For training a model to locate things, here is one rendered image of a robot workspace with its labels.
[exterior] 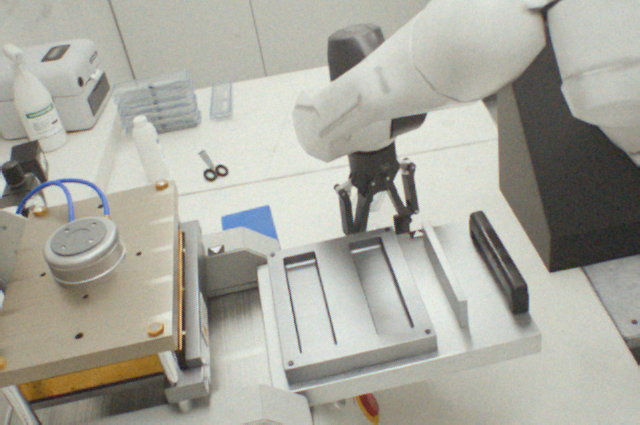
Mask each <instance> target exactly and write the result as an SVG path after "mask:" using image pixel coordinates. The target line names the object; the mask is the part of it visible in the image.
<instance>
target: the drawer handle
mask: <svg viewBox="0 0 640 425"><path fill-rule="evenodd" d="M469 217H470V219H469V235H470V238H471V239H472V240H478V242H479V244H480V246H481V247H482V249H484V252H485V254H486V256H487V257H488V259H489V261H490V263H491V265H492V266H493V268H494V270H495V272H496V275H497V276H498V278H499V280H500V282H501V283H502V285H503V287H504V289H505V291H506V292H507V294H509V297H510V310H511V312H512V313H513V314H518V313H522V312H527V311H529V293H528V286H527V283H526V282H525V280H524V278H523V277H522V275H521V272H520V271H519V269H518V267H517V266H516V264H515V262H514V261H513V259H512V257H511V256H510V254H509V253H508V250H507V248H506V247H504V245H503V243H502V242H501V240H500V238H499V237H498V235H497V233H496V232H495V229H494V227H493V226H492V224H491V222H490V221H489V219H488V217H487V216H486V214H485V213H484V212H483V211H476V212H473V213H471V214H470V216H469Z"/></svg>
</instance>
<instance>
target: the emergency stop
mask: <svg viewBox="0 0 640 425"><path fill-rule="evenodd" d="M359 398H360V401H361V403H362V406H363V408H365V409H366V411H367V412H368V413H369V414H370V415H371V416H372V417H374V416H376V415H378V413H379V407H378V403H377V401H376V398H375V397H374V395H373V394H372V392H371V393H367V394H362V395H359Z"/></svg>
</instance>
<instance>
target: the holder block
mask: <svg viewBox="0 0 640 425"><path fill-rule="evenodd" d="M267 260H268V266H269V274H270V280H271V287H272V294H273V301H274V307H275V315H276V321H277V328H278V335H279V342H280V348H281V355H283V362H284V369H285V373H286V377H287V381H288V384H289V385H292V384H296V383H301V382H306V381H310V380H315V378H319V377H324V376H329V375H333V374H337V373H341V372H347V371H351V370H355V369H360V368H365V367H369V366H374V365H378V364H382V363H388V362H392V361H396V360H401V359H406V358H410V356H415V355H419V354H423V353H429V352H433V351H437V350H438V345H437V334H436V331H435V329H434V327H433V324H432V322H431V319H430V317H429V314H428V311H427V308H426V306H425V303H424V301H423V299H421V296H420V294H419V291H418V288H417V285H416V283H415V280H414V278H413V276H412V273H411V271H410V267H409V265H408V262H407V260H406V257H405V255H404V252H403V250H402V247H400V244H399V242H398V239H397V237H396V234H395V232H394V229H393V226H392V225H390V226H385V227H380V229H375V230H371V231H366V232H361V233H356V234H352V235H347V236H343V237H337V238H333V239H328V240H324V241H318V242H314V243H309V244H305V245H300V246H295V247H291V249H286V250H281V251H276V252H272V253H267Z"/></svg>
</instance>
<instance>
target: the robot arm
mask: <svg viewBox="0 0 640 425"><path fill-rule="evenodd" d="M547 25H548V26H549V31H550V36H551V41H552V45H553V49H554V53H555V56H556V61H558V65H559V69H560V72H561V76H562V81H563V84H562V86H561V89H562V92H563V94H564V96H565V98H566V100H567V104H568V106H569V108H570V110H571V113H572V115H573V116H574V117H576V118H579V119H582V120H584V121H586V122H588V124H591V125H595V126H598V127H599V129H600V130H601V131H602V132H603V133H604V134H606V135H607V137H608V138H609V139H610V140H611V141H612V142H613V145H615V146H616V147H618V148H619V149H621V150H622V151H623V152H625V153H626V154H627V155H628V156H629V158H630V159H631V160H632V161H634V162H635V163H636V164H637V165H638V166H639V168H640V0H432V1H431V2H430V3H429V4H428V6H427V7H426V8H424V9H423V10H422V11H421V12H419V13H418V14H417V15H416V16H415V17H413V18H412V19H411V20H410V21H409V22H408V24H406V25H405V26H404V27H402V28H401V29H399V30H398V31H397V32H396V33H395V34H394V35H392V36H391V37H390V38H389V39H388V40H387V41H386V40H385V37H384V34H382V31H381V29H380V27H379V26H377V25H373V23H356V25H352V26H348V27H346V28H342V29H340V30H338V31H336V32H334V33H333V34H332V35H331V36H330V37H329V38H328V52H327V57H328V66H329V76H330V82H329V83H325V84H321V85H317V86H314V87H310V88H307V90H303V91H301V93H300V94H299V96H298V97H297V99H296V102H295V105H294V108H293V112H292V120H293V127H294V131H295V134H296V137H297V141H298V142H299V144H300V145H301V147H302V148H303V151H305V152H306V154H307V155H309V156H312V157H314V158H316V159H318V160H320V161H324V162H326V163H329V162H331V161H334V160H336V159H339V158H341V157H344V156H347V155H348V162H349V167H350V174H349V177H348V179H349V180H347V181H346V182H344V183H343V184H341V185H340V184H339V183H336V184H334V186H333V189H334V191H335V192H336V194H337V196H338V202H339V211H340V219H341V227H343V233H344V234H345V235H346V236H347V235H352V234H356V233H361V232H366V231H367V225H368V219H369V213H370V206H371V203H372V202H373V197H374V195H376V194H378V193H379V192H385V191H386V192H387V194H388V196H389V198H390V200H391V202H392V204H393V206H394V209H395V211H396V213H397V214H398V215H397V214H395V215H393V222H394V230H395V234H396V235H399V234H405V233H409V232H411V231H410V223H411V222H412V218H411V216H412V215H413V214H414V215H416V214H418V213H419V206H418V200H417V193H416V186H415V180H414V174H415V168H416V164H415V163H413V162H412V161H411V160H410V159H409V158H408V157H406V158H404V159H403V161H397V159H396V158H397V155H396V146H395V139H396V137H397V136H400V135H404V134H406V133H409V132H411V131H414V130H417V128H419V127H420V126H422V125H423V123H424V122H425V120H426V118H427V115H428V113H430V112H436V111H443V110H449V109H455V108H460V106H467V105H472V104H474V103H476V102H477V101H479V100H481V99H483V98H486V97H487V96H489V95H492V94H496V93H499V92H500V91H501V90H503V89H504V88H505V87H508V86H509V85H510V84H512V82H513V81H514V80H516V79H517V78H518V77H520V75H521V74H522V73H523V72H524V71H525V69H526V68H527V67H528V66H529V65H530V63H531V62H533V61H534V60H535V58H536V56H537V55H538V54H539V53H540V52H541V50H542V49H543V48H544V47H545V46H546V28H547ZM398 171H399V172H401V175H402V181H403V187H404V194H405V200H406V206H405V204H404V202H403V200H402V198H401V196H399V194H398V192H397V188H396V186H395V184H394V182H393V181H394V179H395V177H396V175H397V173H398ZM353 186H354V187H356V189H357V203H356V211H355V217H354V221H353V212H352V203H351V199H350V197H351V196H352V194H351V193H352V192H351V189H352V187H353Z"/></svg>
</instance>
